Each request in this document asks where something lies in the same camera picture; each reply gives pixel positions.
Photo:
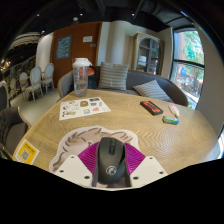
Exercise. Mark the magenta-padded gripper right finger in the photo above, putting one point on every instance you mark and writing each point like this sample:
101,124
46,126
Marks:
146,169

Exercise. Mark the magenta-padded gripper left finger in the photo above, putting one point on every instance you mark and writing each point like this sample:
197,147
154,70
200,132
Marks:
71,168

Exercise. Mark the black computer mouse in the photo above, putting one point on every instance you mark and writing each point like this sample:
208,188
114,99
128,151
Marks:
111,160

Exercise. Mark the yellow square sticker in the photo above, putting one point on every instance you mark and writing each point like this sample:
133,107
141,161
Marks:
26,152

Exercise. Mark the small green pack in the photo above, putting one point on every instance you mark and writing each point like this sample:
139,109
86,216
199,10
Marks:
170,120

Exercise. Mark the white sticker sheet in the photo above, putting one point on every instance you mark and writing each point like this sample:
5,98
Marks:
83,108

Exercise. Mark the white tube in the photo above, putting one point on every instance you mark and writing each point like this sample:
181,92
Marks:
173,110

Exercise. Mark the dark grey armchair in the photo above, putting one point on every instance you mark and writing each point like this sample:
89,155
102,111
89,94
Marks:
11,130

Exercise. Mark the striped flat-lying cushion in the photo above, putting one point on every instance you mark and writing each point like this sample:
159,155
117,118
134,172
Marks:
152,90

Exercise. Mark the grey curved sofa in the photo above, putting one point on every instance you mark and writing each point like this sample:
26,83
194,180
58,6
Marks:
138,79

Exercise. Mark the clear white-lidded shaker bottle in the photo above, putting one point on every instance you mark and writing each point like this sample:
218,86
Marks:
81,78

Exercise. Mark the group of white chairs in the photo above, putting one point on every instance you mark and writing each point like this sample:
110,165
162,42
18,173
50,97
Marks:
35,81

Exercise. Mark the orange-topped round side table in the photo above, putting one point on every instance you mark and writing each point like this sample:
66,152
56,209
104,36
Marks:
91,75

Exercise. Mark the striped upright cushion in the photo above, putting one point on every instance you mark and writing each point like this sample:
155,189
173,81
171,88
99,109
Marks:
113,76

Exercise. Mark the black-framed window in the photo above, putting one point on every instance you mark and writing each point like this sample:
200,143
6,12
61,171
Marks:
188,66

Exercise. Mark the arched glass-door cabinet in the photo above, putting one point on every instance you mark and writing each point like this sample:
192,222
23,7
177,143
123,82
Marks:
147,55

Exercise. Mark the orange wooden door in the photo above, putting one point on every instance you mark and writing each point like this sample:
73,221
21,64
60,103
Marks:
80,50

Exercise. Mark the blue poster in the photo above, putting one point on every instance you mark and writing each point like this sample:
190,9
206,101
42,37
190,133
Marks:
63,47

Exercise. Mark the white paper sign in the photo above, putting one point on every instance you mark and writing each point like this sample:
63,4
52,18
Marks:
87,39

